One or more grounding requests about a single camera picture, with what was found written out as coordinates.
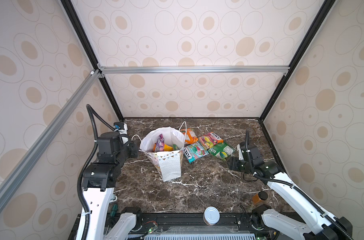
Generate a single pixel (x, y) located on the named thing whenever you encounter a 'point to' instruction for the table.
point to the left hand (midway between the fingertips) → (137, 139)
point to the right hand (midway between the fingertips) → (232, 161)
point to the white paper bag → (168, 163)
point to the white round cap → (211, 215)
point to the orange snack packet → (190, 137)
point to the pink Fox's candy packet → (210, 139)
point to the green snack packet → (222, 151)
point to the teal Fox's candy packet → (193, 151)
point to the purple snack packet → (160, 143)
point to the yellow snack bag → (167, 148)
